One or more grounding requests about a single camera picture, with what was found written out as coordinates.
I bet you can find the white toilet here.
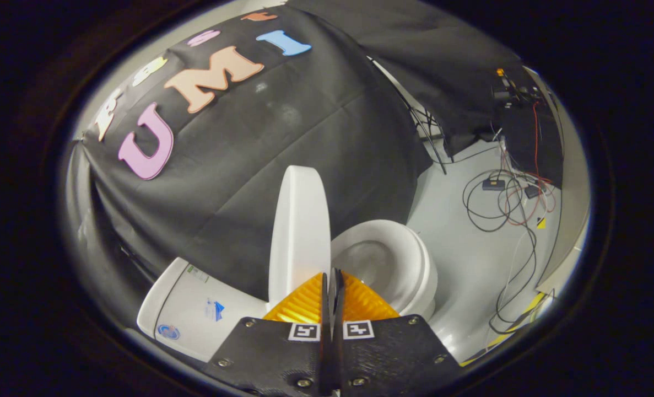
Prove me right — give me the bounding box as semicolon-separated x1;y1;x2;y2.
137;219;439;362

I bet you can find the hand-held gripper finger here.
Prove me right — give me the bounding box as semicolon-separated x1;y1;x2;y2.
332;268;464;396
203;269;336;396

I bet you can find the bundle of black floor cables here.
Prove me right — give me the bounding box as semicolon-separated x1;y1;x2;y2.
462;168;559;233

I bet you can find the red cable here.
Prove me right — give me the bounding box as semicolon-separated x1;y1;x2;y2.
502;102;556;227

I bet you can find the long black floor cable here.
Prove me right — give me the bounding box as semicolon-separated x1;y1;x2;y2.
489;221;554;335

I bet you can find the white toilet tank cover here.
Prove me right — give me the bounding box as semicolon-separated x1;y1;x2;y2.
137;257;192;338

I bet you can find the black and orange device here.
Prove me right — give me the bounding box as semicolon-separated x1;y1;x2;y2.
492;67;542;105

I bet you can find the black tripod light stand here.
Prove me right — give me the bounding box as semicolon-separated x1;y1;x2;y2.
368;55;448;176

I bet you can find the black backdrop cloth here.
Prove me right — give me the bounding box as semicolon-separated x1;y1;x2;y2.
62;0;526;331

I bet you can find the white toilet lid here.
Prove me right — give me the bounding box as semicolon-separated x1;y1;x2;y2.
268;165;332;309

